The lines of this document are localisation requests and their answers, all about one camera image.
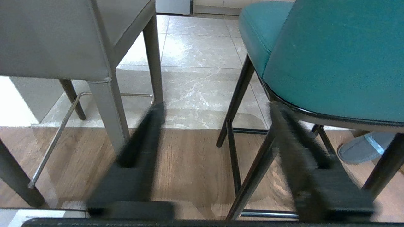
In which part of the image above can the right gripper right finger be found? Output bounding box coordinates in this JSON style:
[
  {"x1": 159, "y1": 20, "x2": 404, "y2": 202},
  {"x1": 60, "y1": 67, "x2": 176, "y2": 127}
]
[{"x1": 269, "y1": 102, "x2": 376, "y2": 222}]

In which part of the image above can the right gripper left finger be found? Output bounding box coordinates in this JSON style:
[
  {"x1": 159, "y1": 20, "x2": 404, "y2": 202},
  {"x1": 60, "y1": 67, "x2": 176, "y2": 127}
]
[{"x1": 86, "y1": 102, "x2": 175, "y2": 220}]

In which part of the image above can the teal upholstered bar stool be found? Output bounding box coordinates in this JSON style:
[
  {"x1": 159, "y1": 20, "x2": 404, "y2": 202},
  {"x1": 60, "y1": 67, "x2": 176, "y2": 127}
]
[{"x1": 216, "y1": 0, "x2": 404, "y2": 220}]

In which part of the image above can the white kitchen counter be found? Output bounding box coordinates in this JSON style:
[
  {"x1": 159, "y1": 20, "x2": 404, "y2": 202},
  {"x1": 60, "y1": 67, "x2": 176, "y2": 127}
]
[{"x1": 0, "y1": 76, "x2": 65, "y2": 127}]

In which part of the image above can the grey leather bar stool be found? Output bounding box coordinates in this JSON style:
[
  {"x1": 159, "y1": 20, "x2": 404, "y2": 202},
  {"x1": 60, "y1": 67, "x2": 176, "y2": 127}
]
[{"x1": 0, "y1": 0, "x2": 165, "y2": 208}]

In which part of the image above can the grey slipper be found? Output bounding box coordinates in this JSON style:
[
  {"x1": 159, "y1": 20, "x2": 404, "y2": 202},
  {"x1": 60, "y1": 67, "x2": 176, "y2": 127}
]
[{"x1": 338, "y1": 132, "x2": 396, "y2": 165}]

